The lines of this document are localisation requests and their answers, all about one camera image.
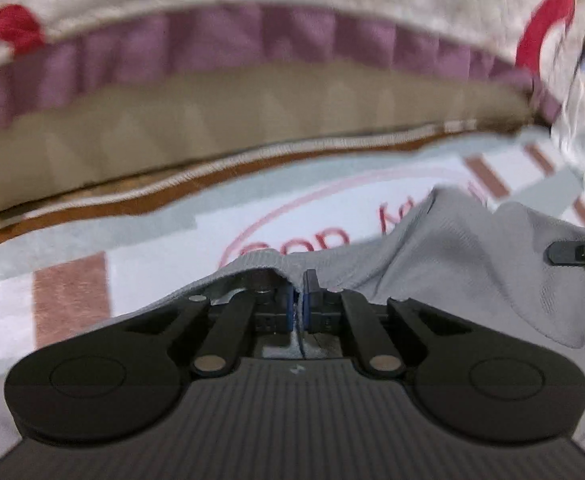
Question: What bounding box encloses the checkered happy dog rug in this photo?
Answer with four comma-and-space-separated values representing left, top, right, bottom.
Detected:
0, 119, 585, 456

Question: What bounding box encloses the beige bed base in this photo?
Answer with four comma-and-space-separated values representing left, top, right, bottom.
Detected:
0, 62, 532, 211

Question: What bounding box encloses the white quilted bear bedspread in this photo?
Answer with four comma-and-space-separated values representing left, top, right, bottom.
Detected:
0, 0, 585, 129

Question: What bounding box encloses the grey knit sweater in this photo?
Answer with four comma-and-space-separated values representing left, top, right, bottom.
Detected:
0, 185, 585, 466

